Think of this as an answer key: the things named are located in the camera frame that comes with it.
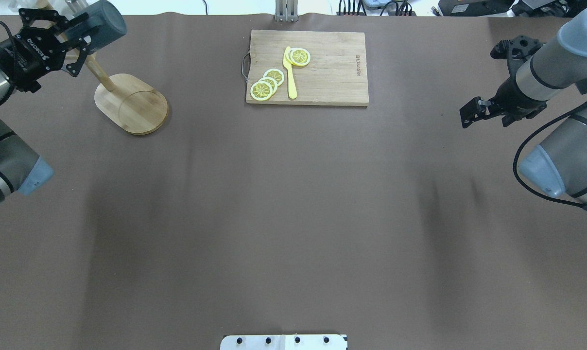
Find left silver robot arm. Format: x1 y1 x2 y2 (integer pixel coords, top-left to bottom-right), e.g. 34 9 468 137
0 0 127 203

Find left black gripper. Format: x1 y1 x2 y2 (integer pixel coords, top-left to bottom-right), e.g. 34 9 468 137
0 8 104 93

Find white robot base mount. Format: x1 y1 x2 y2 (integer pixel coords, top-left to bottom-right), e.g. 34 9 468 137
220 334 349 350

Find lemon slice under front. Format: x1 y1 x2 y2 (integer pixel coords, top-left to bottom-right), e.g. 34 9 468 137
284 47 295 66

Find dark blue mug yellow inside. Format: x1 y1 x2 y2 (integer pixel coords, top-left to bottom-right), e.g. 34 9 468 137
67 0 127 54

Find metal camera stand bracket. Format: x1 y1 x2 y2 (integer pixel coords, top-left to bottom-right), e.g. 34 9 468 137
274 0 299 23

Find yellow plastic knife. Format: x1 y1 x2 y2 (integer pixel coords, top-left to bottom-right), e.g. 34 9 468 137
282 46 298 100

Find lemon slice top right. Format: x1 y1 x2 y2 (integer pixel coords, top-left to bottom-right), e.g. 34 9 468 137
249 81 273 101

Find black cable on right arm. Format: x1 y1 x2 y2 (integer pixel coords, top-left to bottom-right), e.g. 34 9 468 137
512 95 587 209

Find bamboo cutting board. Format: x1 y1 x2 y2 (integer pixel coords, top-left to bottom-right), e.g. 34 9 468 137
245 29 369 107

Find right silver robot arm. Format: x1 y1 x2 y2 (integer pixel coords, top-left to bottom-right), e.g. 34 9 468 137
459 8 587 211

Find bamboo cup storage rack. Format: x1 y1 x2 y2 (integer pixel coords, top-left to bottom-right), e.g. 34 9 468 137
35 0 169 136

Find lemon slice front left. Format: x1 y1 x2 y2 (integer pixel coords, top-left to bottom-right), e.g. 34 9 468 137
291 47 311 67

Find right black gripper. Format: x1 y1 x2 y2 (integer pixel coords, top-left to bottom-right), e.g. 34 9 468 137
459 35 547 129

